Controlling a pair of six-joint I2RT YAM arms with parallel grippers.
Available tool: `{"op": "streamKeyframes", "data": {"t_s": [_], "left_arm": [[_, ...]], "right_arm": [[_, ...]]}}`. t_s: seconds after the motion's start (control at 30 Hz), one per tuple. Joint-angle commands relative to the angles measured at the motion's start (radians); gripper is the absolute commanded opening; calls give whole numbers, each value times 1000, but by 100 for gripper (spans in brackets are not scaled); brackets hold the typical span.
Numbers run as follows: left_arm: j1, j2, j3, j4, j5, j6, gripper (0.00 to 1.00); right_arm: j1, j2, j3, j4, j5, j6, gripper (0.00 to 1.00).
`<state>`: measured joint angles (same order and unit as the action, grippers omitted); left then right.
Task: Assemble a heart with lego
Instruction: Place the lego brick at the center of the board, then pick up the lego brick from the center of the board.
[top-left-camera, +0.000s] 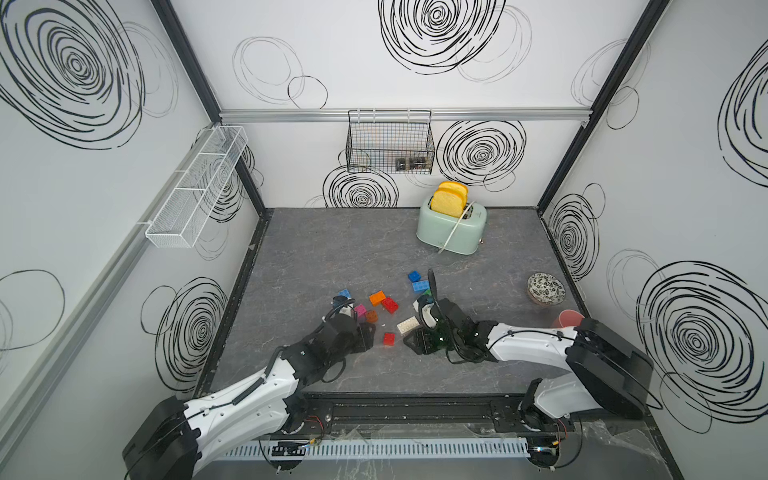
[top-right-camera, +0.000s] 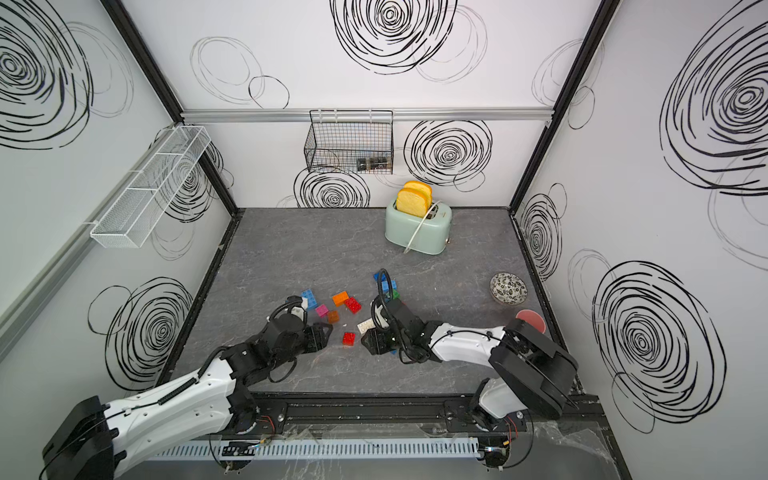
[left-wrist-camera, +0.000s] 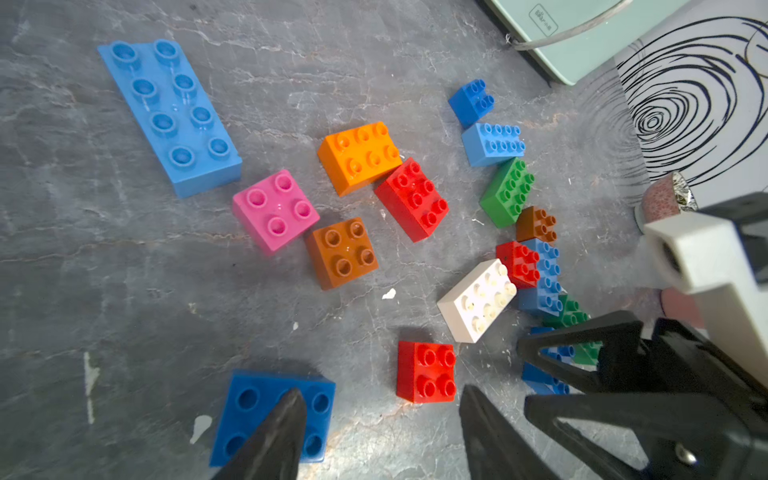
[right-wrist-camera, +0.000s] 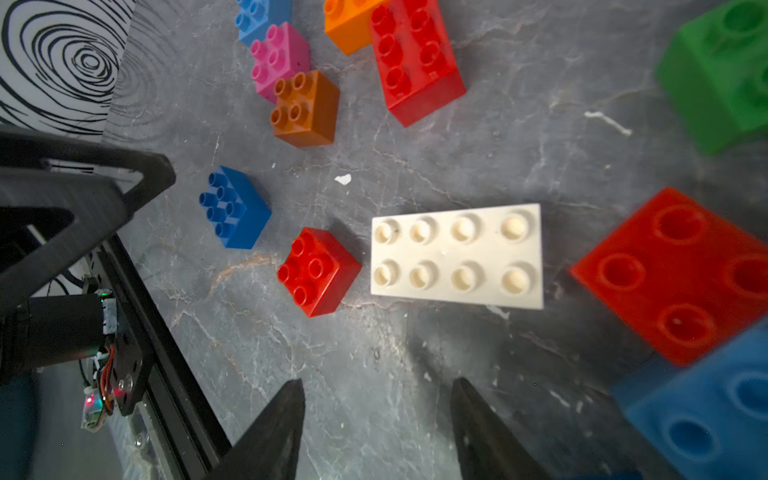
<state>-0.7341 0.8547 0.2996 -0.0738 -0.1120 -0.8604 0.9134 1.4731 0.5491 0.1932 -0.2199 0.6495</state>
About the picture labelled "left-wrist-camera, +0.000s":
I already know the light blue vertical brick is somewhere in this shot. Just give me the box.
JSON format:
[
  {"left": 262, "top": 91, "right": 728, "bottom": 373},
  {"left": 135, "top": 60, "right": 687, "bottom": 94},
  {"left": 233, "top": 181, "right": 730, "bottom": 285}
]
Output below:
[{"left": 517, "top": 238, "right": 564, "bottom": 317}]

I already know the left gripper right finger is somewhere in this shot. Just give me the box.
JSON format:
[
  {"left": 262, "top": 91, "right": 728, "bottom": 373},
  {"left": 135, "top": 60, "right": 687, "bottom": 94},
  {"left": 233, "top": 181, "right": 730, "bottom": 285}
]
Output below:
[{"left": 459, "top": 385, "right": 558, "bottom": 480}]

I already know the mint green toaster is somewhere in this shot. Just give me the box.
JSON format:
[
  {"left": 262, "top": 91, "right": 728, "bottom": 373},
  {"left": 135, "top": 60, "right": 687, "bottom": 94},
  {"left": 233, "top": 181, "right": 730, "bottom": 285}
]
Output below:
[{"left": 487, "top": 0, "right": 687, "bottom": 86}]

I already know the small brown brick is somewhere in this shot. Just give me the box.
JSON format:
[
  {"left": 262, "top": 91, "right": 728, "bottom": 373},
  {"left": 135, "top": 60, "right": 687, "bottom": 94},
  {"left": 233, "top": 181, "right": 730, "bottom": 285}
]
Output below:
[{"left": 516, "top": 206, "right": 558, "bottom": 245}]

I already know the red rectangular brick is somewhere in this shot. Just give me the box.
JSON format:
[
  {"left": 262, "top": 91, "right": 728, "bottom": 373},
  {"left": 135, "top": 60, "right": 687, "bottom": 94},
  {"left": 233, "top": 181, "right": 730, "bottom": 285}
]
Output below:
[{"left": 374, "top": 158, "right": 450, "bottom": 242}]

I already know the white rectangular brick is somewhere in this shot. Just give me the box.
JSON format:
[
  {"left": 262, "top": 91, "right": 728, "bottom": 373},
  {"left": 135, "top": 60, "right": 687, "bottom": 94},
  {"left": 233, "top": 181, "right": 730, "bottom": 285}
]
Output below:
[{"left": 437, "top": 259, "right": 517, "bottom": 343}]

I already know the white toaster cable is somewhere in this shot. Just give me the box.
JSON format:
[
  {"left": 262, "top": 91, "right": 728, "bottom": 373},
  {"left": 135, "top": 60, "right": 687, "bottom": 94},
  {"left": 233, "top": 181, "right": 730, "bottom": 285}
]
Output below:
[{"left": 505, "top": 0, "right": 634, "bottom": 52}]

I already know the small red square brick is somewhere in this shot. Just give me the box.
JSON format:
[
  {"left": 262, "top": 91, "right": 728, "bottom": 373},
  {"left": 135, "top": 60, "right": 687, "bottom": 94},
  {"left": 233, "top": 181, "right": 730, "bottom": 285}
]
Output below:
[{"left": 396, "top": 341, "right": 457, "bottom": 404}]

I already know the brown square brick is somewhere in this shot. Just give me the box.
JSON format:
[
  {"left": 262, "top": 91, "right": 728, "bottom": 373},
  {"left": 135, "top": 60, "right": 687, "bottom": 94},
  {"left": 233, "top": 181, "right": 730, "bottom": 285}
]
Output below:
[{"left": 305, "top": 217, "right": 379, "bottom": 290}]

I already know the small dark blue brick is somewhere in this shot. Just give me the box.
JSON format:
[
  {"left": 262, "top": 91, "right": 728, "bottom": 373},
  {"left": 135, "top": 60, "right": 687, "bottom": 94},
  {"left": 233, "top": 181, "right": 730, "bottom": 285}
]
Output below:
[{"left": 448, "top": 79, "right": 495, "bottom": 129}]

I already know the blue rectangular brick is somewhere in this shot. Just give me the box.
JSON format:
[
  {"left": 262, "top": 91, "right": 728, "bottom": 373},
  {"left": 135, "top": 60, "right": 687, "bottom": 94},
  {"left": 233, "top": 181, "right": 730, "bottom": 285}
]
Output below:
[{"left": 209, "top": 370, "right": 337, "bottom": 468}]

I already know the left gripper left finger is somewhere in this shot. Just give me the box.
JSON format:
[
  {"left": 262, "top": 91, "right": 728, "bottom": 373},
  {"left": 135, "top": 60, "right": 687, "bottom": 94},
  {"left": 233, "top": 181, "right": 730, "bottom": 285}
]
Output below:
[{"left": 213, "top": 388, "right": 307, "bottom": 480}]

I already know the orange rectangular brick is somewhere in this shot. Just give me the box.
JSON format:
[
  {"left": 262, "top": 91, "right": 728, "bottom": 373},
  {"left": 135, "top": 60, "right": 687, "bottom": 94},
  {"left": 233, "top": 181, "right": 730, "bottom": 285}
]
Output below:
[{"left": 317, "top": 122, "right": 402, "bottom": 196}]

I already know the pink cup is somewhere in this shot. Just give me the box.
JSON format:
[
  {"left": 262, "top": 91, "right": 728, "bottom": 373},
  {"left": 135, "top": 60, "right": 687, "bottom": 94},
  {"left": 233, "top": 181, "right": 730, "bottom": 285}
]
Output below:
[{"left": 634, "top": 171, "right": 705, "bottom": 329}]

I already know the light blue long brick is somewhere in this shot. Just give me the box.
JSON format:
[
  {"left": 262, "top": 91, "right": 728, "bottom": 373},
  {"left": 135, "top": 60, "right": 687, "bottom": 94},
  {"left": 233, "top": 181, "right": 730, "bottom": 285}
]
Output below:
[{"left": 97, "top": 39, "right": 242, "bottom": 198}]

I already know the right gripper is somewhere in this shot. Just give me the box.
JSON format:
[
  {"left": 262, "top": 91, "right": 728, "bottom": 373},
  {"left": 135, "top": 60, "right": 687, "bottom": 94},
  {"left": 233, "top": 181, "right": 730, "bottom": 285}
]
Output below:
[{"left": 515, "top": 191, "right": 768, "bottom": 480}]

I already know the blue square brick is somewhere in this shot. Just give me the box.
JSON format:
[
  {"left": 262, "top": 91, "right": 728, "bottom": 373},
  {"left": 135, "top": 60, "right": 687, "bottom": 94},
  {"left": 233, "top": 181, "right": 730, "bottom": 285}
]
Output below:
[{"left": 520, "top": 326, "right": 577, "bottom": 396}]

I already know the green flat brick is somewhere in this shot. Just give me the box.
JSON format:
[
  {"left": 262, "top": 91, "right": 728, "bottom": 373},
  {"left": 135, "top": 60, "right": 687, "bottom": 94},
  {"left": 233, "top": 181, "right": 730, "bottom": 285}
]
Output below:
[{"left": 542, "top": 293, "right": 603, "bottom": 367}]

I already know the pink square brick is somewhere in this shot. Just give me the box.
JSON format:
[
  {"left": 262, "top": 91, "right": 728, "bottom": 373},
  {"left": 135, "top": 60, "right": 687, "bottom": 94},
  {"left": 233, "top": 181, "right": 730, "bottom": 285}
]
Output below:
[{"left": 232, "top": 170, "right": 320, "bottom": 255}]

